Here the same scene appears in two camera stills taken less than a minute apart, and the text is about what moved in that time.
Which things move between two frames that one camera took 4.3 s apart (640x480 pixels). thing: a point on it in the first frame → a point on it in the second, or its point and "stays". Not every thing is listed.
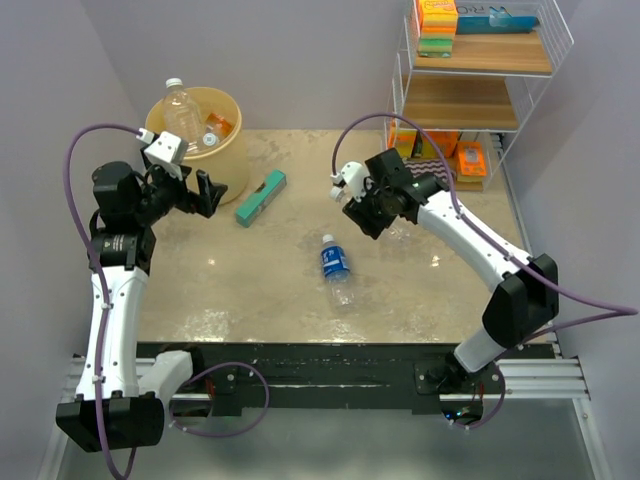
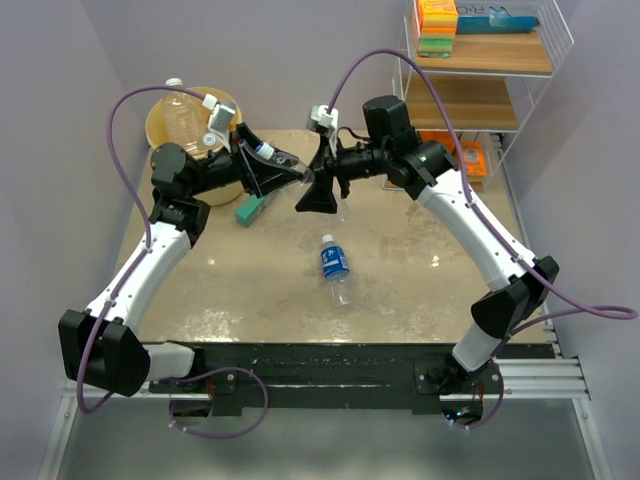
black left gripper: (190, 200) → (256, 175)
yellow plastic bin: (223, 152) stays
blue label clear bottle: (336, 268) stays
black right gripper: (359, 212) → (320, 197)
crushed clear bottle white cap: (210, 139) stays
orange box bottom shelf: (445, 140) stays
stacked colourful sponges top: (436, 23) stays
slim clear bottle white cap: (394, 233) → (264, 150)
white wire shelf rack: (464, 75) stays
